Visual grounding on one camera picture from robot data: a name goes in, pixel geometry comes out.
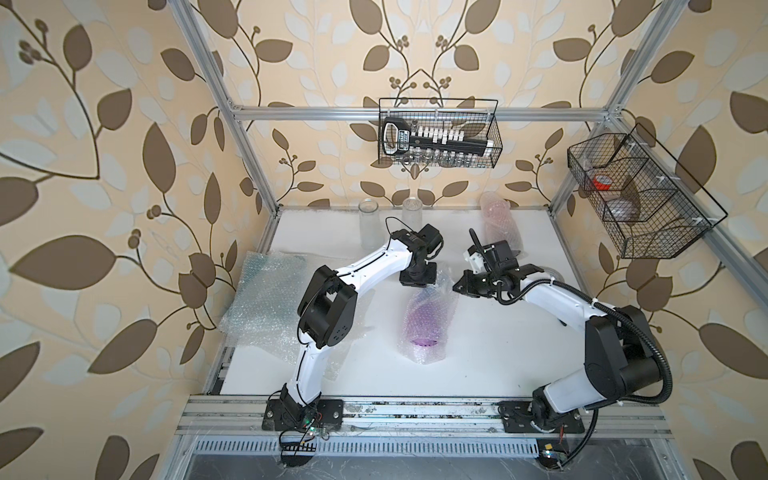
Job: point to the bubble clear vase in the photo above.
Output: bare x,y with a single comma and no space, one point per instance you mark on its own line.
411,215

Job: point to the bubble wrapped pink vase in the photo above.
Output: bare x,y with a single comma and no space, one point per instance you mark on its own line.
498,222

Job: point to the aluminium front rail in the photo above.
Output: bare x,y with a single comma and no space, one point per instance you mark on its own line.
416,416

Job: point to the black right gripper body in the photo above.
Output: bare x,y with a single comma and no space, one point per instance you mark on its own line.
481,284

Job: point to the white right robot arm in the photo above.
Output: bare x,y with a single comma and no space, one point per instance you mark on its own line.
622,359

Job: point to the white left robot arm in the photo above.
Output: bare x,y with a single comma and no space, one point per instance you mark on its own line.
327,309

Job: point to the clear tape roll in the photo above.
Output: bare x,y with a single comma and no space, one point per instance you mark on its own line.
552,273

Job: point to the bubble purple vase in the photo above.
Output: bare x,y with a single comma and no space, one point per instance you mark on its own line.
423,334

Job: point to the black side wire basket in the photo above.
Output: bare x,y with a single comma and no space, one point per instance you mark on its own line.
658,206

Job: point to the black back wire basket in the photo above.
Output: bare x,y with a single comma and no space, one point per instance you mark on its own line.
476,117

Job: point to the clear ribbed glass vase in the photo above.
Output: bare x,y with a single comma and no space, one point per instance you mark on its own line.
370,225

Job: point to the black socket set tool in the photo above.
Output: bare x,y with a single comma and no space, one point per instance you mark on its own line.
398,137

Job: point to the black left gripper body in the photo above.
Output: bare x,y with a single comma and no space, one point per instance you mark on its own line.
422,264

